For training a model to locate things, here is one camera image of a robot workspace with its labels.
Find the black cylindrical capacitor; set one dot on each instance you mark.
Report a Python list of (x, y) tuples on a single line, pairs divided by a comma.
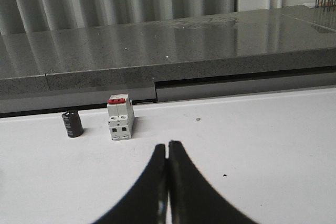
[(72, 123)]

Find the white circuit breaker red switch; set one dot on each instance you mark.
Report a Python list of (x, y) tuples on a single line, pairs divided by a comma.
[(121, 117)]

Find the grey stone countertop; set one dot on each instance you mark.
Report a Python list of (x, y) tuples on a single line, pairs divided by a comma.
[(256, 41)]

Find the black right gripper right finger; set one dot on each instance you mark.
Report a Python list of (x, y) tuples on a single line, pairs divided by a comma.
[(193, 199)]

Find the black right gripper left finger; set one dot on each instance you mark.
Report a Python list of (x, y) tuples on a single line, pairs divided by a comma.
[(146, 201)]

